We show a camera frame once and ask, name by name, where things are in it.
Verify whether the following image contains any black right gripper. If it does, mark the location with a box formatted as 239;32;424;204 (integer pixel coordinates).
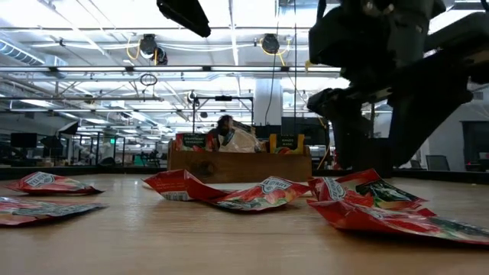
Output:
307;13;489;167

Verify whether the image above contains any yellow tea packet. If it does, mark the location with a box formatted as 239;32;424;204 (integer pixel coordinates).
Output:
268;133;306;155

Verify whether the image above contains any beige tea packet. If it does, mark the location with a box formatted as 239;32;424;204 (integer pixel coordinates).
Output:
218;127;264;154

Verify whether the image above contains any grey office chair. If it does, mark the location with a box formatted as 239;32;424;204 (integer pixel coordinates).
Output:
425;154;452;172

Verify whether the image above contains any brown wooden compartment tray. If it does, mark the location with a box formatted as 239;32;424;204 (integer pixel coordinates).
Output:
167;139;313;183

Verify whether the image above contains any person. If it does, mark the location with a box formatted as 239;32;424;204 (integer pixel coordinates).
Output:
208;114;253;150

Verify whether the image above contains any black computer monitor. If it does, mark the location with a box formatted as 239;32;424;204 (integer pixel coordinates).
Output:
10;132;39;150

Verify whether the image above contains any black ceiling cable reel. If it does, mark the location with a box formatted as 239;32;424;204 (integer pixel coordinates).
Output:
138;33;169;66
261;33;281;55

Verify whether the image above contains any black gantry frame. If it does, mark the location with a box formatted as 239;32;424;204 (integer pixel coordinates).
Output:
190;94;255;143

